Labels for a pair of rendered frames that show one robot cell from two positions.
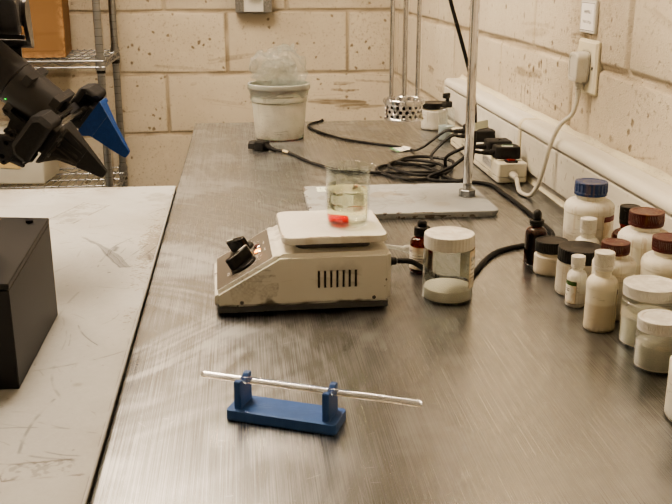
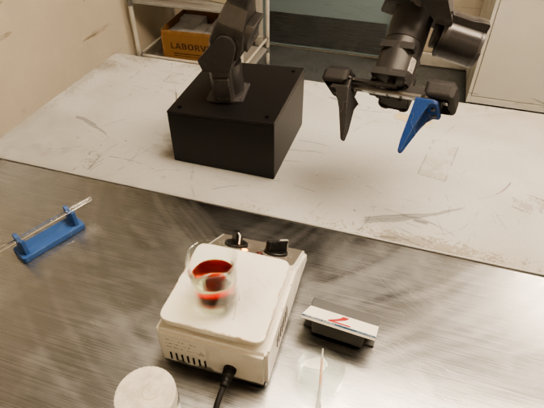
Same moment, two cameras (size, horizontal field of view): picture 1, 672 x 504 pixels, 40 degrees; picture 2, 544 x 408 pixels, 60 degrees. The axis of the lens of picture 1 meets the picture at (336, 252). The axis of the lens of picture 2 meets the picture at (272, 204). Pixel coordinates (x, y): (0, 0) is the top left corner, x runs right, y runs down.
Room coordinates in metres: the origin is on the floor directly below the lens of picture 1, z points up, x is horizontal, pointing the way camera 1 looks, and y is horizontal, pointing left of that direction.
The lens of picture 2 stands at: (1.23, -0.29, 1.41)
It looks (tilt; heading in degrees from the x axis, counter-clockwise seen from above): 41 degrees down; 113
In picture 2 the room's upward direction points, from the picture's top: straight up
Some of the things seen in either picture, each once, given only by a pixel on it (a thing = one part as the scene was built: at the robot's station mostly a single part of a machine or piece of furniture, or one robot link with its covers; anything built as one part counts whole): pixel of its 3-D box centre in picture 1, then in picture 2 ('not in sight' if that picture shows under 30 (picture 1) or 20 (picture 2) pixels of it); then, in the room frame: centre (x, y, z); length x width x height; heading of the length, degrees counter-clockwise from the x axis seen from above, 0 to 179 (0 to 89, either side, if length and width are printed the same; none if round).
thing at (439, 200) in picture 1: (395, 200); not in sight; (1.49, -0.10, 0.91); 0.30 x 0.20 x 0.01; 96
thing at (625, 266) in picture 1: (612, 278); not in sight; (0.98, -0.31, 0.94); 0.05 x 0.05 x 0.09
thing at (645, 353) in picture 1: (659, 341); not in sight; (0.83, -0.32, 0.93); 0.05 x 0.05 x 0.05
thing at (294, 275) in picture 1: (308, 262); (237, 296); (1.05, 0.03, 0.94); 0.22 x 0.13 x 0.08; 97
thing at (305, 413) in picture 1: (285, 400); (47, 231); (0.72, 0.04, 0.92); 0.10 x 0.03 x 0.04; 73
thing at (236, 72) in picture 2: not in sight; (226, 78); (0.86, 0.38, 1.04); 0.07 x 0.07 x 0.06; 13
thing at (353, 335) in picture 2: not in sight; (342, 317); (1.17, 0.07, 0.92); 0.09 x 0.06 x 0.04; 2
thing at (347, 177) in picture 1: (349, 193); (211, 280); (1.05, -0.02, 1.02); 0.06 x 0.05 x 0.08; 80
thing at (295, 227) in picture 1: (329, 226); (227, 290); (1.05, 0.01, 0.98); 0.12 x 0.12 x 0.01; 7
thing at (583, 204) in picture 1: (587, 224); not in sight; (1.15, -0.33, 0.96); 0.06 x 0.06 x 0.11
